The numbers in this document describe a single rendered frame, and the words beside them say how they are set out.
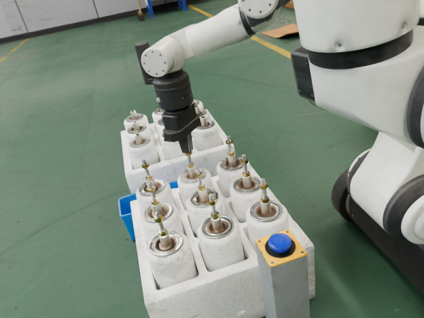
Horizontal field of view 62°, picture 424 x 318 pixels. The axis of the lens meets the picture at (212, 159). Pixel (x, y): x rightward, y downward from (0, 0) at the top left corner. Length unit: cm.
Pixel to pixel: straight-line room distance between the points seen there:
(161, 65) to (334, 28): 61
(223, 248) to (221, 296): 11
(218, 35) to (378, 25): 57
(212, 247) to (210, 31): 46
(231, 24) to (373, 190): 42
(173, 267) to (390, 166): 47
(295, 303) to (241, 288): 16
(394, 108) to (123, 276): 99
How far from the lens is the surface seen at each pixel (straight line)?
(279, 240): 65
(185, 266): 80
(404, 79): 25
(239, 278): 82
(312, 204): 125
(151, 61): 81
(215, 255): 80
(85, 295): 115
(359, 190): 76
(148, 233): 89
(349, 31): 23
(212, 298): 84
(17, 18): 714
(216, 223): 79
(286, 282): 67
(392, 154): 72
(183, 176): 100
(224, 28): 77
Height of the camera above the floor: 78
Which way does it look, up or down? 30 degrees down
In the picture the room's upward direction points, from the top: 11 degrees counter-clockwise
